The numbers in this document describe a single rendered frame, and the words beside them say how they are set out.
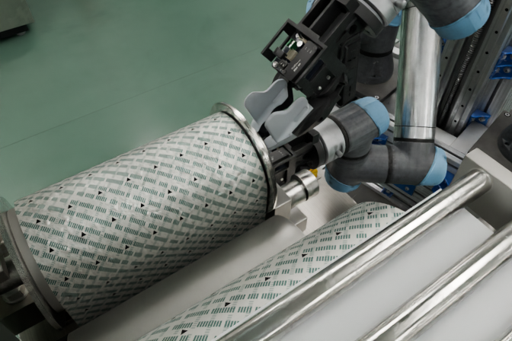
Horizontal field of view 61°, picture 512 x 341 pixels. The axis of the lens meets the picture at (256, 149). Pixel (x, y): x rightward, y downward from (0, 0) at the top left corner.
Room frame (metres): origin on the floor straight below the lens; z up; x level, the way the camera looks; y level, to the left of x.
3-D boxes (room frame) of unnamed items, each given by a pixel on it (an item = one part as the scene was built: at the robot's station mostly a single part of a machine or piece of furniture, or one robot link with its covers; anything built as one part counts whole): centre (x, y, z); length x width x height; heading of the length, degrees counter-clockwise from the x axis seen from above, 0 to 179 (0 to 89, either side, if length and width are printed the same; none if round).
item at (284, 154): (0.47, -0.04, 1.12); 0.12 x 0.08 x 0.09; 124
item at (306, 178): (0.37, -0.07, 1.18); 0.04 x 0.02 x 0.04; 34
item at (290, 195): (0.35, -0.04, 1.05); 0.06 x 0.05 x 0.31; 124
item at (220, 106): (0.36, 0.02, 1.25); 0.15 x 0.01 x 0.15; 34
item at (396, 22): (1.11, -0.34, 0.98); 0.13 x 0.12 x 0.14; 86
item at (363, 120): (0.56, -0.18, 1.11); 0.11 x 0.08 x 0.09; 124
